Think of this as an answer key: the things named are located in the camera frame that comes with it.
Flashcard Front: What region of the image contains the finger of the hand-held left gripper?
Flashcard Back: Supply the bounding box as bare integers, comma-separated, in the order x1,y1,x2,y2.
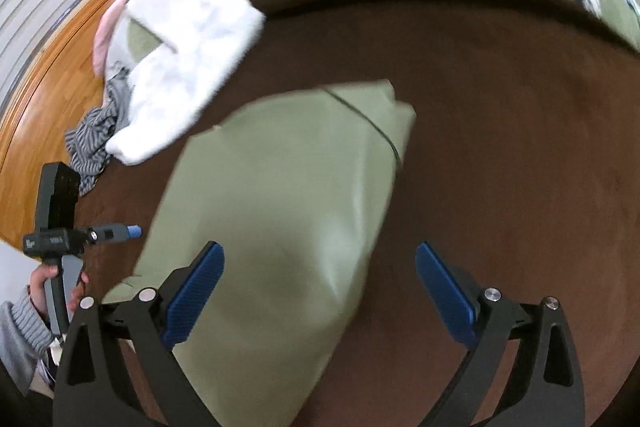
91,223,144,244

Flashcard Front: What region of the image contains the wooden headboard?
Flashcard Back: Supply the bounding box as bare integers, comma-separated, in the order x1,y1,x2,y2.
0,0,152,249

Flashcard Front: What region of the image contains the green leather jacket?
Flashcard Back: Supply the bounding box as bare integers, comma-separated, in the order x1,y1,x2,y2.
107,79,417,427

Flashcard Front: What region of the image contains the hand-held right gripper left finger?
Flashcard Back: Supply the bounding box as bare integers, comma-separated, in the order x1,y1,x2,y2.
52,241,226,427

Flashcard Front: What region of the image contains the grey striped cloth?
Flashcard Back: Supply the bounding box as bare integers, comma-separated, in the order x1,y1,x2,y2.
65,74,133,196

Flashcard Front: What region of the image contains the person's left hand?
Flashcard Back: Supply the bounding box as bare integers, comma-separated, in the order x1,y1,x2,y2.
29,265,90,324

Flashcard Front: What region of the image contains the brown blanket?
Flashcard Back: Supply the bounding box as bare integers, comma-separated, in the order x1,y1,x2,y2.
75,0,640,427

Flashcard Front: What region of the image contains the white fluffy cloth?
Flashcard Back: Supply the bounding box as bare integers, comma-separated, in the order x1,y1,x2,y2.
105,0,266,166

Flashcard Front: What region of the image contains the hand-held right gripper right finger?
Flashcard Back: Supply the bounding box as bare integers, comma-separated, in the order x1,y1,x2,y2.
415,241,586,427

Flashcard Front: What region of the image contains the pink cloth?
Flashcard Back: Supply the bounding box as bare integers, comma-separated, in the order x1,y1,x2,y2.
94,0,129,78

